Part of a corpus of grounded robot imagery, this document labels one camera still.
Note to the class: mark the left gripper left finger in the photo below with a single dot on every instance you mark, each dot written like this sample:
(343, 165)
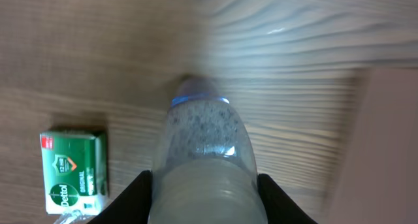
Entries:
(132, 206)

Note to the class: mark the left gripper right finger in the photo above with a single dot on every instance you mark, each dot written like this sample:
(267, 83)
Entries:
(279, 207)

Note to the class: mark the green Dettol soap bar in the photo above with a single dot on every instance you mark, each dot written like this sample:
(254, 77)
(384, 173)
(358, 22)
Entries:
(75, 171)

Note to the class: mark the clear spray bottle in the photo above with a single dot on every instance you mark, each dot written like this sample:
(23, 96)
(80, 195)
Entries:
(204, 169)

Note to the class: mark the white cardboard box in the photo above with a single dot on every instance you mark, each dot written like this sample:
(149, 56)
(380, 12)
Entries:
(377, 178)

